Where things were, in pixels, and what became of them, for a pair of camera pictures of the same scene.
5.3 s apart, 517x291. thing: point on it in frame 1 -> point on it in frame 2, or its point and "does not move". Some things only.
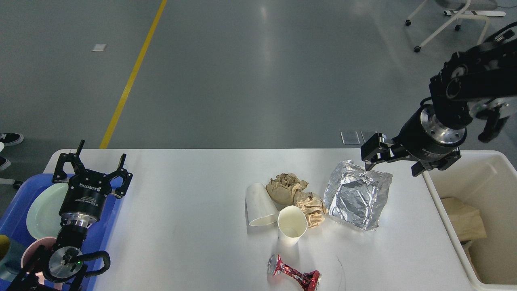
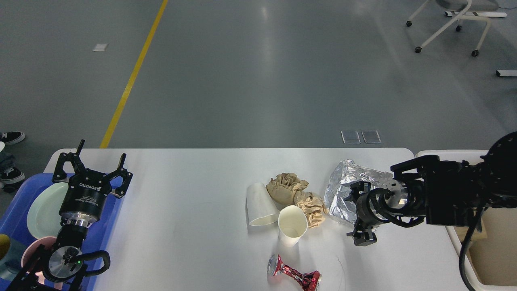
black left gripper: x=82 y=204 does not move
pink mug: x=30 y=251 does not move
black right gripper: x=424 y=136 -> x=363 y=235
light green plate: x=43 y=218 does not move
